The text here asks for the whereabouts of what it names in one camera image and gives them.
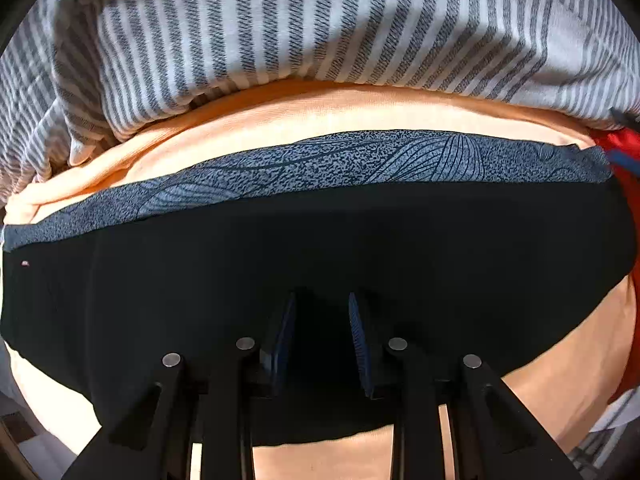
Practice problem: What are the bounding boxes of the black pants with blue trim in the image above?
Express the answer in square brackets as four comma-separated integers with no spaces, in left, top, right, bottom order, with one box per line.
[1,130,639,435]

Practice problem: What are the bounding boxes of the red embroidered pillow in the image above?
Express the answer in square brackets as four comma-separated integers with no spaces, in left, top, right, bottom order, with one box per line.
[590,128,640,403]

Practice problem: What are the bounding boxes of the peach bed sheet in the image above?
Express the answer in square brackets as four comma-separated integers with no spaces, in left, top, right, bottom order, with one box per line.
[9,80,638,451]

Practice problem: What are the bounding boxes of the grey striped duvet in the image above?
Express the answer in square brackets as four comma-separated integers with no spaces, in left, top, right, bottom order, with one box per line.
[1,0,639,197]

